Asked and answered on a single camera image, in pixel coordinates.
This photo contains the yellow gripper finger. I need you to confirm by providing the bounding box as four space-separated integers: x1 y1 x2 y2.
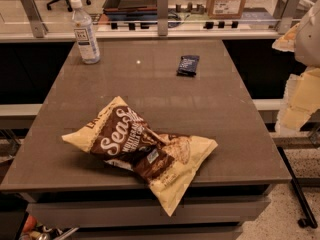
272 23 299 52
275 67 320 135

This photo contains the brown sea salt chip bag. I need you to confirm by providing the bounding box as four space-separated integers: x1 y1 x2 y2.
62 97 217 215

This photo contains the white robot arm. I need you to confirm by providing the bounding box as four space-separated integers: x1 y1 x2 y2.
272 0 320 136

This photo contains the clear plastic water bottle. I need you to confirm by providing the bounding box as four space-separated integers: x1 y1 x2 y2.
71 0 100 64

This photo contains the cardboard box with label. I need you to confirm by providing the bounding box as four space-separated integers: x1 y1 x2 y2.
206 0 246 19

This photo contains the dark blue snack bar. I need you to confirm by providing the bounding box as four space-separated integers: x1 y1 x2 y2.
177 55 200 77

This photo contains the black floor stand leg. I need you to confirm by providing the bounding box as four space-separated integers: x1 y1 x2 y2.
278 147 318 229

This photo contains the grey drawer front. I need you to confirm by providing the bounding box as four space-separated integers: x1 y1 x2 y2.
27 196 270 228

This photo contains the dark tray of items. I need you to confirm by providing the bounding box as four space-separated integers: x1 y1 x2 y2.
102 0 157 21

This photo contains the right metal railing post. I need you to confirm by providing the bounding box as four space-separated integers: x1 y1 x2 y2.
276 0 300 34

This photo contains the metal railing post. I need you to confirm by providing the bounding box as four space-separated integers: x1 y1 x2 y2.
157 0 168 36
20 0 48 38
276 0 300 34

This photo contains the middle metal railing post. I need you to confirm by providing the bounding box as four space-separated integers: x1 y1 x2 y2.
157 0 168 36

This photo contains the left metal railing post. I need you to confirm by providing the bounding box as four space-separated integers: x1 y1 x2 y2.
20 0 48 38

